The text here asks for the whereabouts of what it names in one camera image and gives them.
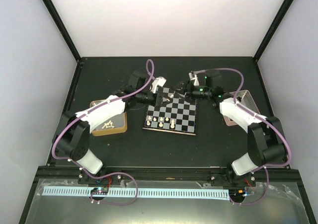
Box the black and white chessboard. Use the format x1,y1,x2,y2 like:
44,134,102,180
143,89,197,136

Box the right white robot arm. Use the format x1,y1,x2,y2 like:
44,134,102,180
173,68,292,186

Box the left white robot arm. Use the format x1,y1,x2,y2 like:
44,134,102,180
51,72,169,184

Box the white pieces in tin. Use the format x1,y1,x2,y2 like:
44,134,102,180
101,120,115,130

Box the right circuit board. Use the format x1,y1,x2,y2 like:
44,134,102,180
229,189,254,197

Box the circuit board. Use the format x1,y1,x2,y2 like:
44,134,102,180
229,189,254,197
90,187,108,195

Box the left circuit board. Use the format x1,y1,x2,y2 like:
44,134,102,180
90,187,108,195

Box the pink mesh tray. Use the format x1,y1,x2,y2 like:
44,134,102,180
222,90,261,127

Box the gold tin tray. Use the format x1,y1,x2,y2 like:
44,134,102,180
89,100,127,136

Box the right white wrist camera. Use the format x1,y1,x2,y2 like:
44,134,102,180
189,71,199,86

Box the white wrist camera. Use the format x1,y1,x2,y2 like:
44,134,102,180
150,76,166,93
189,71,199,86

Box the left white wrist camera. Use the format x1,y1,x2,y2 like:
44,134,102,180
150,76,166,93

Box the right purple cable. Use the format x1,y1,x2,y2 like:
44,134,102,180
196,68,292,169

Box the purple cable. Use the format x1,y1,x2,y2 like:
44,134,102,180
51,59,155,160
196,68,292,169

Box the light blue slotted cable duct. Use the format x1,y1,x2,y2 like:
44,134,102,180
42,186,230,201

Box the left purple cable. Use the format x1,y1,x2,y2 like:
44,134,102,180
51,59,155,160

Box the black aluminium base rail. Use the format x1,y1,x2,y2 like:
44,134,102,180
37,166,303,185

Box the right black frame post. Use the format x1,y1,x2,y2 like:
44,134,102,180
253,0,294,62

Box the black frame post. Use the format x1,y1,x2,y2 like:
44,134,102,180
253,0,294,62
42,0,81,62

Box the left black frame post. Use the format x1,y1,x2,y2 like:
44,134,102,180
42,0,81,62

